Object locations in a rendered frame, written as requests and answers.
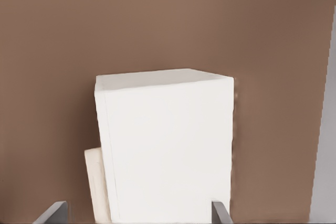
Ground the white oven body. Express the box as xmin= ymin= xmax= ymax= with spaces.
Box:
xmin=95 ymin=68 xmax=235 ymax=224

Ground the white oven door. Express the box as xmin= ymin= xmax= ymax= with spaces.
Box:
xmin=94 ymin=83 xmax=121 ymax=224

